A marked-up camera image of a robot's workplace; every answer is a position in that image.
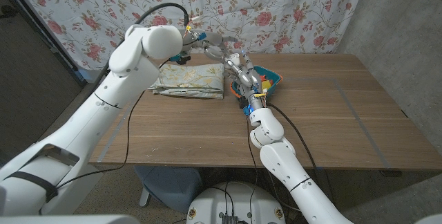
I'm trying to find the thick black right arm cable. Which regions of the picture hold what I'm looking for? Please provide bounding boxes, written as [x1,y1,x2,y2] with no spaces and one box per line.
[267,102,336,204]

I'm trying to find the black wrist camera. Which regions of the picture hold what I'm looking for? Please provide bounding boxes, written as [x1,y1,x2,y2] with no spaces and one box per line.
[169,53,191,65]
[239,97,251,117]

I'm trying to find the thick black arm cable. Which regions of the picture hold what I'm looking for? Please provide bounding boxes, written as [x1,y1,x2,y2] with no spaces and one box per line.
[93,2,191,86]
[267,102,336,204]

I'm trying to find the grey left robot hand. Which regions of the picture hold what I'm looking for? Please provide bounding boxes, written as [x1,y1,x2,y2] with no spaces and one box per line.
[182,26,241,68]

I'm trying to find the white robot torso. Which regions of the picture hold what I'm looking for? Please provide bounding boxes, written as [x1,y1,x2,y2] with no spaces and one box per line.
[186,181,287,224]

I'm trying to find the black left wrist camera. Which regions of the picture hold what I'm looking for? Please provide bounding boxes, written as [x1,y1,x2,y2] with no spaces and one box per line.
[169,53,191,65]

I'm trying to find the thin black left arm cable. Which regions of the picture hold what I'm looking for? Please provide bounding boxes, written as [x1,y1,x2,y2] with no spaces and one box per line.
[37,91,146,214]

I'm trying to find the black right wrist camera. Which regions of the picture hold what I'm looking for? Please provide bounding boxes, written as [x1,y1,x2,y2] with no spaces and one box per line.
[239,97,251,117]

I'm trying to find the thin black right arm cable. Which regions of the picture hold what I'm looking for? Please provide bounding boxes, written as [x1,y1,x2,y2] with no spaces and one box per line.
[245,115,259,224]

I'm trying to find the dark grey partition panel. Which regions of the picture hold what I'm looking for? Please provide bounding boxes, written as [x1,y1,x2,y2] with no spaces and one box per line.
[0,0,104,162]

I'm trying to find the teal basket with orange rim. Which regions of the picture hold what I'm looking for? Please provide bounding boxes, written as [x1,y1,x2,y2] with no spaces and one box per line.
[230,65,284,102]

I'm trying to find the blue-grey stool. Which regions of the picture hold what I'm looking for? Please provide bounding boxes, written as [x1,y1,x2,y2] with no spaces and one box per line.
[133,165,204,214]

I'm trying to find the rose print backdrop curtain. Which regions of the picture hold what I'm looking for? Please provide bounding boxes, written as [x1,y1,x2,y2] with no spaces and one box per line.
[8,0,369,71]

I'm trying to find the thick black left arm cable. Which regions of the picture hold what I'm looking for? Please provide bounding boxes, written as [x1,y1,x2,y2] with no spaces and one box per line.
[93,2,191,86]

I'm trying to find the folded pale floral cloth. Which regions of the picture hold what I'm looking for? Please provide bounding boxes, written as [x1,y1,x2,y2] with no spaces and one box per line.
[148,62,226,100]

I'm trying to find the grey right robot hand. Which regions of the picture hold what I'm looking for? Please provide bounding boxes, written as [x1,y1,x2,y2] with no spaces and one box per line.
[222,50,269,113]

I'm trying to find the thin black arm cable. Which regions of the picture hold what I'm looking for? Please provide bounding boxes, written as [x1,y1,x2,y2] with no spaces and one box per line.
[245,115,259,224]
[37,91,146,214]

